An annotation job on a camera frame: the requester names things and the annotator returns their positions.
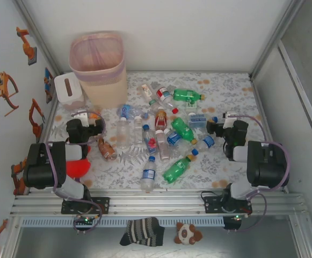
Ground brown label bottle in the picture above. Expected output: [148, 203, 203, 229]
[97, 137, 118, 162]

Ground square bottle blue water label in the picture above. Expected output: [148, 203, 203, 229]
[187, 112, 218, 130]

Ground clear bottle white cap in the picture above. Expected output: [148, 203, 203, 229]
[133, 115, 143, 146]
[117, 117, 131, 150]

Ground green plastic bottle yellow cap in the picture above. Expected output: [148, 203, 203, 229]
[172, 88, 206, 104]
[170, 117, 199, 146]
[162, 154, 195, 185]

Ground crushed clear bottle blue label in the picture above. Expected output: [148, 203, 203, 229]
[117, 104, 149, 120]

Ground white cap bottle blue label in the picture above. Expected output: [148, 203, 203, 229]
[163, 128, 183, 147]

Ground blue cap bottle flower label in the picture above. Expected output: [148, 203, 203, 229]
[142, 124, 158, 155]

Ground pinkish bottle white cap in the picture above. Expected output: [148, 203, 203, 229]
[155, 129, 171, 161]

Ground orange red label bottle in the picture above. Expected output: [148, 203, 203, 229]
[154, 106, 168, 132]

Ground tall blue cap water bottle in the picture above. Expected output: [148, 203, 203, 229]
[140, 155, 157, 193]

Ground clear bottle red white label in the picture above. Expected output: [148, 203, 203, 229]
[155, 86, 179, 114]

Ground beige ribbed plastic bin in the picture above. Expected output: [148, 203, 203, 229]
[69, 33, 128, 110]

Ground pink bin liner bag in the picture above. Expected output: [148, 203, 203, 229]
[69, 33, 127, 83]

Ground red plastic toy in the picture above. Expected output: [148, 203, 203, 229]
[66, 145, 92, 178]

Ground white tissue box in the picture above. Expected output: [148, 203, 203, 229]
[54, 72, 86, 111]

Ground floral table cloth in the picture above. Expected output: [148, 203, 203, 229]
[36, 71, 288, 190]

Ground clear bottle orange white label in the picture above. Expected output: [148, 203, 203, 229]
[141, 83, 161, 113]

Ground brown white plush toy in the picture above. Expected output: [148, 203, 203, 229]
[175, 221, 204, 247]

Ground black white striped sock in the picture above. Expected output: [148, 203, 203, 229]
[119, 217, 166, 247]

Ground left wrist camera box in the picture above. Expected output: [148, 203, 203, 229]
[71, 110, 89, 126]

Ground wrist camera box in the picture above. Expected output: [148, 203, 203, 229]
[71, 110, 89, 126]
[222, 112, 238, 128]

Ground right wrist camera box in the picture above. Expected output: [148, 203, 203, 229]
[222, 112, 238, 128]

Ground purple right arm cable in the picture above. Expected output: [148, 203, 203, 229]
[225, 114, 291, 233]

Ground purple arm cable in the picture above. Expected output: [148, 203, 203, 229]
[45, 110, 107, 234]
[225, 114, 291, 233]

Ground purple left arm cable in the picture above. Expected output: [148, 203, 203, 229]
[45, 110, 107, 234]

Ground blue orange wall sticker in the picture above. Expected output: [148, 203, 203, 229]
[43, 67, 55, 104]

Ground perforated cable tray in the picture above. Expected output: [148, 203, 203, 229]
[20, 217, 225, 228]

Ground aluminium frame post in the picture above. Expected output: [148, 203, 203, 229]
[249, 0, 306, 81]
[13, 0, 64, 76]

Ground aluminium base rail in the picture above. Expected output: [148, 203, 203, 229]
[10, 188, 307, 216]

